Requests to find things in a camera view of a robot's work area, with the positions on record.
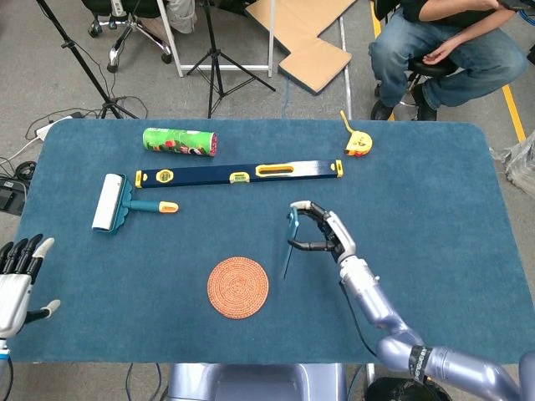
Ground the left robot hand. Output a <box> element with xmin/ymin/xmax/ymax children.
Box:
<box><xmin>0</xmin><ymin>233</ymin><xmax>62</xmax><ymax>340</ymax></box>

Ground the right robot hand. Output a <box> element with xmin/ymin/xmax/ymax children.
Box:
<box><xmin>287</xmin><ymin>200</ymin><xmax>358</xmax><ymax>265</ymax></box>

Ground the black smartphone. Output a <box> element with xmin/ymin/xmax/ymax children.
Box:
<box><xmin>282</xmin><ymin>206</ymin><xmax>300</xmax><ymax>280</ymax></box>

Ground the lavender robot base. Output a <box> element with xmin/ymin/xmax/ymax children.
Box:
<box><xmin>166</xmin><ymin>363</ymin><xmax>349</xmax><ymax>401</ymax></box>

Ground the black foot pedal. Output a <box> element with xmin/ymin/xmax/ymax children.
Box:
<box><xmin>0</xmin><ymin>176</ymin><xmax>28</xmax><ymax>217</ymax></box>

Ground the yellow tape measure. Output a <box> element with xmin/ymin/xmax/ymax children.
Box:
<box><xmin>339</xmin><ymin>109</ymin><xmax>374</xmax><ymax>159</ymax></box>

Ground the orange woven round coaster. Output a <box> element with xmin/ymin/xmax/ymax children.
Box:
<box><xmin>206</xmin><ymin>256</ymin><xmax>270</xmax><ymax>320</ymax></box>

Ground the blue yellow spirit level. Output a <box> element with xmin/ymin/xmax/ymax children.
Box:
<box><xmin>134</xmin><ymin>159</ymin><xmax>345</xmax><ymax>190</ymax></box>

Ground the white teal lint roller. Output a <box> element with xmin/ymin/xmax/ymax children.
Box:
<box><xmin>91</xmin><ymin>173</ymin><xmax>180</xmax><ymax>236</ymax></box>

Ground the blue table mat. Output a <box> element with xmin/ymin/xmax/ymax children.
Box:
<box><xmin>3</xmin><ymin>118</ymin><xmax>535</xmax><ymax>365</ymax></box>

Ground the white power strip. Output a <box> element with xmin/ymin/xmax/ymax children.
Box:
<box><xmin>35</xmin><ymin>116</ymin><xmax>73</xmax><ymax>142</ymax></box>

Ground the black trash bag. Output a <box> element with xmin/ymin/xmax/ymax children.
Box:
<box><xmin>364</xmin><ymin>377</ymin><xmax>453</xmax><ymax>401</ymax></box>

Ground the green snack can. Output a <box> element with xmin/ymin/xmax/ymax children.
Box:
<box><xmin>142</xmin><ymin>127</ymin><xmax>219</xmax><ymax>158</ymax></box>

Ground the black round stool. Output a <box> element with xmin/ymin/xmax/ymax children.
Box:
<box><xmin>400</xmin><ymin>56</ymin><xmax>460</xmax><ymax>105</ymax></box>

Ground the flat cardboard sheet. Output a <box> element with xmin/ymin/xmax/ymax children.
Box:
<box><xmin>245</xmin><ymin>0</ymin><xmax>357</xmax><ymax>94</ymax></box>

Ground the clear plastic wrap bundle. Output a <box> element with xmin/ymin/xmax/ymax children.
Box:
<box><xmin>491</xmin><ymin>129</ymin><xmax>535</xmax><ymax>201</ymax></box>

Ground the black tripod stand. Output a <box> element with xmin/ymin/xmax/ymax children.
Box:
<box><xmin>186</xmin><ymin>0</ymin><xmax>277</xmax><ymax>119</ymax></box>
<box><xmin>35</xmin><ymin>0</ymin><xmax>140</xmax><ymax>120</ymax></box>

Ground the seated person in jeans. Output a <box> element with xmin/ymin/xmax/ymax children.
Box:
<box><xmin>368</xmin><ymin>0</ymin><xmax>529</xmax><ymax>122</ymax></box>

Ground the office chair with chrome base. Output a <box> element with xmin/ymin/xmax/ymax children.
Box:
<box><xmin>81</xmin><ymin>0</ymin><xmax>174</xmax><ymax>74</ymax></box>

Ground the white metal frame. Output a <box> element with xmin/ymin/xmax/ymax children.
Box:
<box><xmin>156</xmin><ymin>0</ymin><xmax>277</xmax><ymax>79</ymax></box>

